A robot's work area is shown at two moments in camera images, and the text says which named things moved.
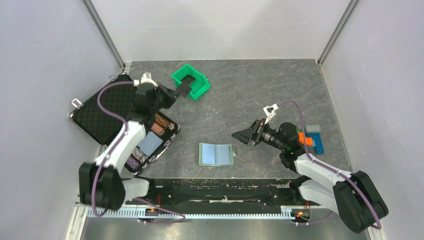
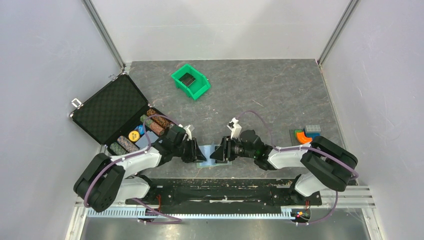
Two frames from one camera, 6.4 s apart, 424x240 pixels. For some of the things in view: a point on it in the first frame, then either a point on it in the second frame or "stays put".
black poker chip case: [103, 114] stays put
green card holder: [215, 154] stays put
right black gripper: [254, 134] to [228, 142]
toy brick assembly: [312, 137] stays put
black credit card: [184, 90] to [187, 79]
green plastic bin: [199, 87] stays put
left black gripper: [170, 95] to [195, 154]
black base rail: [223, 193] stays put
